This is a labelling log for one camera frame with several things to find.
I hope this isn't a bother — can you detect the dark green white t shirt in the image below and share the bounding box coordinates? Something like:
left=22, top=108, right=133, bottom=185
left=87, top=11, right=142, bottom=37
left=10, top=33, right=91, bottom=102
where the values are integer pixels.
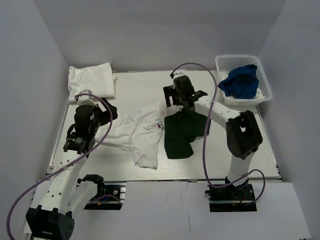
left=164, top=107, right=207, bottom=160

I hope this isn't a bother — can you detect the white plastic laundry basket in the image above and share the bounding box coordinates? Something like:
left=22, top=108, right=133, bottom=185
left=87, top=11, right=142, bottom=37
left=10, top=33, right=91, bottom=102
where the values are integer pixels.
left=214, top=53, right=273, bottom=106

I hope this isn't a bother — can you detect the white graphic t shirt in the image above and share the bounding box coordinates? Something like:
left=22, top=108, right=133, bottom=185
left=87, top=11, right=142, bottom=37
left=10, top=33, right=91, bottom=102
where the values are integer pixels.
left=95, top=100, right=183, bottom=170

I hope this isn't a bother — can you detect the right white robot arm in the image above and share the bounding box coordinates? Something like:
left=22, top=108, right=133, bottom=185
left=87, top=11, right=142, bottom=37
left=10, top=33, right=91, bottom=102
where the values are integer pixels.
left=163, top=73, right=263, bottom=200

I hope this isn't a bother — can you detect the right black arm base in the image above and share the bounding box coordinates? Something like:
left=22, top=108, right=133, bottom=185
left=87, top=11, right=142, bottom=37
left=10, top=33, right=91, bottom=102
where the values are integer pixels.
left=204, top=180, right=257, bottom=213

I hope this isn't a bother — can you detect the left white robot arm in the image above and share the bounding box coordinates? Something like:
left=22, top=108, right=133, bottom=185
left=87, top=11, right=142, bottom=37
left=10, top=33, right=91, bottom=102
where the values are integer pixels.
left=26, top=94, right=118, bottom=240

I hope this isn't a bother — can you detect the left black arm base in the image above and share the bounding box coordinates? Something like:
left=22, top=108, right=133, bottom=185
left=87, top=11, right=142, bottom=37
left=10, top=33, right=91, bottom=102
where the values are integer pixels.
left=76, top=174, right=123, bottom=211

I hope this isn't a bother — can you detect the folded white t shirt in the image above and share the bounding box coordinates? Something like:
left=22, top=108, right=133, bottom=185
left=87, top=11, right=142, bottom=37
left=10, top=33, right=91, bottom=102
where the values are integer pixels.
left=67, top=62, right=116, bottom=103

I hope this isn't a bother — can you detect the blue t shirt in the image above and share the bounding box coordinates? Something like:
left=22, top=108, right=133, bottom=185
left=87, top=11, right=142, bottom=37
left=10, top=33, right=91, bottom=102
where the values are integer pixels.
left=218, top=64, right=259, bottom=99

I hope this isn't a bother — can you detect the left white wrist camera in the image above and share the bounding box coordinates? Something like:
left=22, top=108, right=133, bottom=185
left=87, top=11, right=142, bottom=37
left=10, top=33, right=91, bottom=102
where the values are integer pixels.
left=74, top=89, right=96, bottom=106

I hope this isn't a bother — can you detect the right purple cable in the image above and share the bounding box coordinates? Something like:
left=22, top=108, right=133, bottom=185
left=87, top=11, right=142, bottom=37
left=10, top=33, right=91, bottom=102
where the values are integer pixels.
left=170, top=62, right=266, bottom=208

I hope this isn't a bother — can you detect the purple cable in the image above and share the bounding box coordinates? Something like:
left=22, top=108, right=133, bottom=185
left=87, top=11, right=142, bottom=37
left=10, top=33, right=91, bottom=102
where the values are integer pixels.
left=170, top=62, right=266, bottom=208
left=4, top=92, right=113, bottom=240

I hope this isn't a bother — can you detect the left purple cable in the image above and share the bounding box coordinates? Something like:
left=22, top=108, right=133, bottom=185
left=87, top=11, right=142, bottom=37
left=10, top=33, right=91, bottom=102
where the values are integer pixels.
left=4, top=92, right=113, bottom=240

